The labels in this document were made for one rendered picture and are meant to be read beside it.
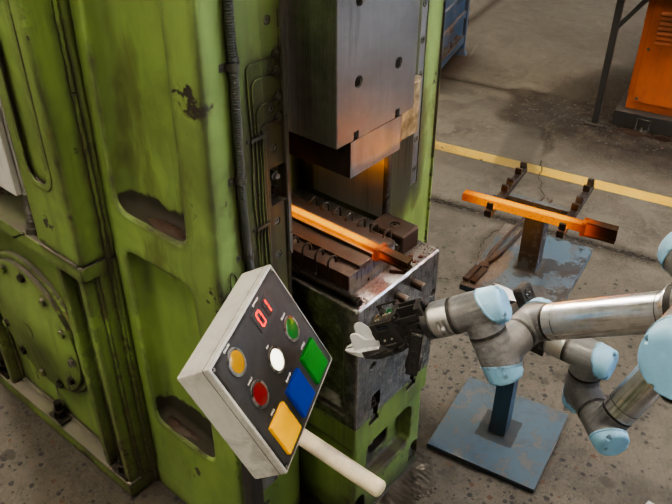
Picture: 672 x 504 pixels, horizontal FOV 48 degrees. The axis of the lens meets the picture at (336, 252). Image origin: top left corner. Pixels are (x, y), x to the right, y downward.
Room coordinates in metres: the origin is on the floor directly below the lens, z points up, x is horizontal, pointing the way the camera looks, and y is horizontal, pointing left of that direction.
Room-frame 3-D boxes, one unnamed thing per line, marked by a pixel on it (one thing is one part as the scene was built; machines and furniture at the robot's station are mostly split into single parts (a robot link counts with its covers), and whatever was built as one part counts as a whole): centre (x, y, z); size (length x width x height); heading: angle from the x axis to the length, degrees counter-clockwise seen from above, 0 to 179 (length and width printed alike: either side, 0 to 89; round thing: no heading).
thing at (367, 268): (1.78, 0.06, 0.96); 0.42 x 0.20 x 0.09; 50
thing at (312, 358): (1.23, 0.05, 1.01); 0.07 x 0.05 x 0.07; 165
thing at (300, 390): (1.13, 0.08, 1.01); 0.07 x 0.05 x 0.07; 165
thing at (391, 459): (1.83, 0.04, 0.23); 0.55 x 0.37 x 0.47; 50
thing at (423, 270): (1.83, 0.04, 0.69); 0.56 x 0.38 x 0.45; 50
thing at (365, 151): (1.78, 0.06, 1.32); 0.42 x 0.20 x 0.10; 50
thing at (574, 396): (1.26, -0.58, 0.88); 0.11 x 0.08 x 0.11; 7
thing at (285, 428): (1.04, 0.10, 1.01); 0.07 x 0.05 x 0.07; 165
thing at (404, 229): (1.82, -0.17, 0.95); 0.12 x 0.08 x 0.06; 50
